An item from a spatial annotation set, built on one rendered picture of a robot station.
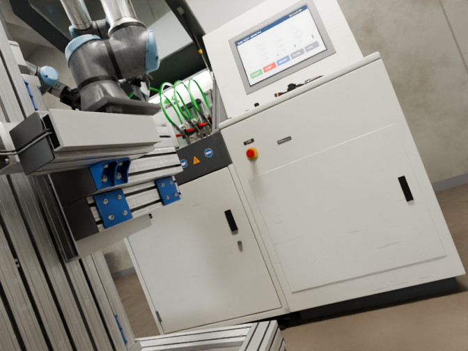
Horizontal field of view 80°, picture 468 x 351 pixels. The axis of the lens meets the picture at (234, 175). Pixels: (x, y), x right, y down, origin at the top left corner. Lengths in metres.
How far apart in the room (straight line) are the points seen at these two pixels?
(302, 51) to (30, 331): 1.45
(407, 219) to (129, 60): 1.14
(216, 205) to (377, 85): 0.83
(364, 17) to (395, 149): 1.89
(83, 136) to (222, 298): 1.08
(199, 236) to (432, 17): 2.49
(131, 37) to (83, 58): 0.15
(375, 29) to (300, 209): 2.04
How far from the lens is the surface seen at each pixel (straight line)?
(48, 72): 1.53
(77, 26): 1.38
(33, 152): 0.61
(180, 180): 1.36
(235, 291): 1.43
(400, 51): 2.90
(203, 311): 1.54
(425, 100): 2.87
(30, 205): 0.85
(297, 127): 1.21
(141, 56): 0.95
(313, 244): 1.28
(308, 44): 1.57
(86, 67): 0.94
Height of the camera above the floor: 0.73
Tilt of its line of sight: level
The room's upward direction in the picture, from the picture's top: 21 degrees counter-clockwise
